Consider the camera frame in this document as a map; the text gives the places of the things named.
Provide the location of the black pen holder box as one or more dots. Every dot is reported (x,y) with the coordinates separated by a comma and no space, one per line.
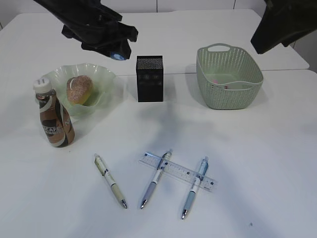
(149,70)

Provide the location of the green plastic basket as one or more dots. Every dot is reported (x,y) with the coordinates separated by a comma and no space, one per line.
(231,66)

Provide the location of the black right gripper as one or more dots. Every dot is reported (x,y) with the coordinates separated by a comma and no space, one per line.
(284,21)

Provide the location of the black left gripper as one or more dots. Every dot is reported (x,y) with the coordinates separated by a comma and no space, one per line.
(98,26)

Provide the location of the grey blue pen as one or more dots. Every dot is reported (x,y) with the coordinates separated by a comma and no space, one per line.
(160,161)

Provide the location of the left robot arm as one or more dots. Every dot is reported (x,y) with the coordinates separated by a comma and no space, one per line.
(59,7)

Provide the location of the clear plastic ruler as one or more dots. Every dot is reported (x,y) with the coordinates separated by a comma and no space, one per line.
(181,173)

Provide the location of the beige pen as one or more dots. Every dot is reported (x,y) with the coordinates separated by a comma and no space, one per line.
(106,173)

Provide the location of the green glass wavy plate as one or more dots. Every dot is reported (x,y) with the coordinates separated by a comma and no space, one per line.
(102,79)

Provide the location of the Nescafe coffee bottle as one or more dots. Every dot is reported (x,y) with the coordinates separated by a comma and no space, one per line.
(54,117)

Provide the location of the bread roll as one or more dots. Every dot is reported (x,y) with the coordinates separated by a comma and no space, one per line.
(79,89)

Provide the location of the light blue pen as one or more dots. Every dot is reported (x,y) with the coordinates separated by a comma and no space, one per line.
(194,188)

